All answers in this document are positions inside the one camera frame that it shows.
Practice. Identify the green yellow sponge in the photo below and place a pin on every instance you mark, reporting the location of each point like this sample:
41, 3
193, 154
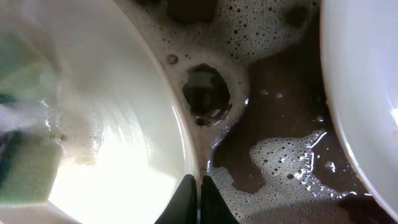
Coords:
29, 152

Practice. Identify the pinkish white plate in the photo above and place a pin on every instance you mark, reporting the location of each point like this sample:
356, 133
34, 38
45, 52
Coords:
358, 48

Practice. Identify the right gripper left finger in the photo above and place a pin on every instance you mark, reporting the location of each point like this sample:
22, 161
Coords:
182, 208

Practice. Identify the white plate with sauce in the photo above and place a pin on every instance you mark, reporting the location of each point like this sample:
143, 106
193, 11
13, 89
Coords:
125, 145

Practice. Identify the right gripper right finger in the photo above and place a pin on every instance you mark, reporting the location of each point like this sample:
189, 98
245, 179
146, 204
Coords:
213, 208

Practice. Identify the large black soapy tray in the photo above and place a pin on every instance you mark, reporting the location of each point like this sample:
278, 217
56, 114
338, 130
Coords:
248, 76

